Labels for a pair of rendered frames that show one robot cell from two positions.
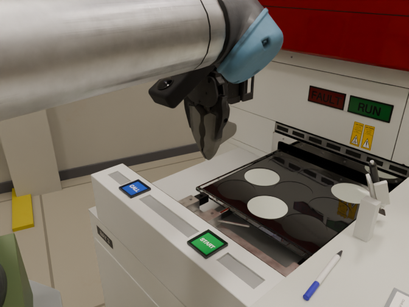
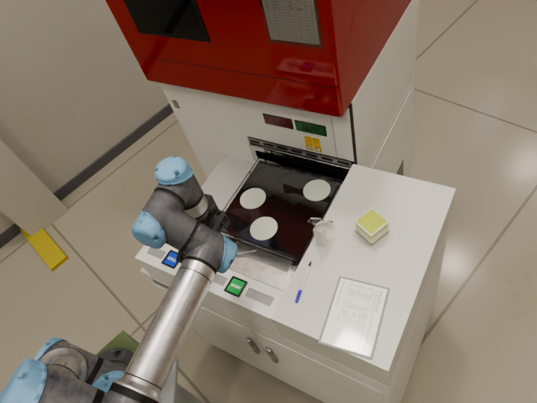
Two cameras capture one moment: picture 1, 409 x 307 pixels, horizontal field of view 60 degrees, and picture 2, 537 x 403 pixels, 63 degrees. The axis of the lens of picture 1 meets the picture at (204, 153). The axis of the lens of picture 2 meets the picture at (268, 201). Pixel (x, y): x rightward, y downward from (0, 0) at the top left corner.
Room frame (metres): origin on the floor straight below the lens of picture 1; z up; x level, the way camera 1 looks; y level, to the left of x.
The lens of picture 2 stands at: (-0.18, -0.14, 2.13)
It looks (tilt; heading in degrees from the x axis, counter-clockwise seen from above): 50 degrees down; 356
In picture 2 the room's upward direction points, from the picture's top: 20 degrees counter-clockwise
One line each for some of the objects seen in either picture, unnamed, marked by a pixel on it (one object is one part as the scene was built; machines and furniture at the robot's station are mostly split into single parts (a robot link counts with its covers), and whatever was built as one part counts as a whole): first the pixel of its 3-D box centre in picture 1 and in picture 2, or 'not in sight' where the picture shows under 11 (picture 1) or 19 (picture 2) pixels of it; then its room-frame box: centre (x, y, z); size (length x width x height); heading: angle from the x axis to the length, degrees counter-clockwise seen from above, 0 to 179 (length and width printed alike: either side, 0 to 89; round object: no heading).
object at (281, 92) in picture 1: (289, 111); (255, 129); (1.10, -0.28, 1.02); 0.81 x 0.03 x 0.40; 41
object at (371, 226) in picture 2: not in sight; (371, 227); (0.50, -0.46, 1.00); 0.07 x 0.07 x 0.07; 15
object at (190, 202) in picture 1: (183, 207); not in sight; (0.74, 0.05, 0.89); 0.08 x 0.03 x 0.03; 131
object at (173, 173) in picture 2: not in sight; (178, 183); (0.53, -0.01, 1.45); 0.09 x 0.08 x 0.11; 140
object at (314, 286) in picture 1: (325, 272); (304, 281); (0.44, -0.20, 0.97); 0.14 x 0.01 x 0.01; 139
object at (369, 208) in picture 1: (373, 204); (321, 227); (0.55, -0.32, 1.03); 0.06 x 0.04 x 0.13; 131
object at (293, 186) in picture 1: (293, 191); (277, 205); (0.81, -0.24, 0.90); 0.34 x 0.34 x 0.01; 42
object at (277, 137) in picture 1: (329, 165); (299, 163); (0.96, -0.39, 0.89); 0.44 x 0.02 x 0.10; 41
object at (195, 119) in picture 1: (209, 128); not in sight; (0.55, -0.01, 1.19); 0.06 x 0.03 x 0.09; 131
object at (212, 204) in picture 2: (218, 65); (204, 220); (0.54, -0.02, 1.30); 0.09 x 0.08 x 0.12; 131
